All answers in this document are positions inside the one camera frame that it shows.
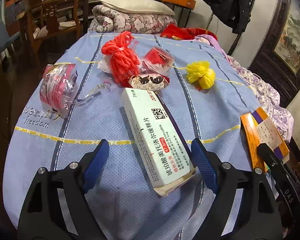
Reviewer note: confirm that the orange purple medicine box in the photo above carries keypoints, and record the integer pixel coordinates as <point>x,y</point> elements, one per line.
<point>259,129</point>

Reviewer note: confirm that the yellow yarn bundle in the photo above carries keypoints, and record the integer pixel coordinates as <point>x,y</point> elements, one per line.
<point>201,73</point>

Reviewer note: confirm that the patterned snack wrapper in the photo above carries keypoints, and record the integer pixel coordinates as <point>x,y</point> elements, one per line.
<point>153,82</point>

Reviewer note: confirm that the lilac garment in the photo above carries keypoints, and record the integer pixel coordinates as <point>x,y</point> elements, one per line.
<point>210,40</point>

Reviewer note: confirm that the red item plastic bag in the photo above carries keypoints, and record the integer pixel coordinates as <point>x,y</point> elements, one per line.
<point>157,61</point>

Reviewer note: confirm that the cream pillow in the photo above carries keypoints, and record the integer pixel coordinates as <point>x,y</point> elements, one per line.
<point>138,6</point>

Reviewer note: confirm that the red patterned cloth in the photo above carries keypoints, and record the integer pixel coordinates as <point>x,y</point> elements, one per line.
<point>176,33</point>

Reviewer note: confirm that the orange flat box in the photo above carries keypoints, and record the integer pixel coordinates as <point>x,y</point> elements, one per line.
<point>185,3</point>

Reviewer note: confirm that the dark framed painting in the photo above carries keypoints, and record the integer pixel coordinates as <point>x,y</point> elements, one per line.
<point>278,59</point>

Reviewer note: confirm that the clear plastic wrapper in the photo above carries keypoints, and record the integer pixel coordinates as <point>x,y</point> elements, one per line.
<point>93,92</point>

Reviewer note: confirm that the white medicine box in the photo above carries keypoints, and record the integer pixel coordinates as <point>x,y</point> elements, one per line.
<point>163,150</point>

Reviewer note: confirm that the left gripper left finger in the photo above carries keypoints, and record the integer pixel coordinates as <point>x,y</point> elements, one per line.
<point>55,206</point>

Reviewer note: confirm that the pink floral folded quilt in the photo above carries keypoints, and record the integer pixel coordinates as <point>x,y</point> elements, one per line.
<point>107,20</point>

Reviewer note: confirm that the red yarn bundle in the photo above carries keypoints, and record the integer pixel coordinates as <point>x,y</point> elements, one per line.
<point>124,62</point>

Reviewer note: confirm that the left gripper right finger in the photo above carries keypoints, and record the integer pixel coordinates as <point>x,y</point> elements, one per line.
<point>244,206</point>

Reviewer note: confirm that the pink items plastic bag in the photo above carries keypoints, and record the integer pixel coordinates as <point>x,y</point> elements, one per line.
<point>58,88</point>

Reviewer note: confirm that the light blue bed blanket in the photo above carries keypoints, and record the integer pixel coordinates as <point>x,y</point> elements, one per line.
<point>123,201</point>

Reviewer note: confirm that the wooden chair by desk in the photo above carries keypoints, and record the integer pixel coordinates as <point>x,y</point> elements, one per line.
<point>45,19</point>

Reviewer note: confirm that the blue chair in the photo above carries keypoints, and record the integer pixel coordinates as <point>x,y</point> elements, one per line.
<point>6,41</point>

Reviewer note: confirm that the purple floral quilt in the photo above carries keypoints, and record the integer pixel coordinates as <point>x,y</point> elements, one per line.
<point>269,100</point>

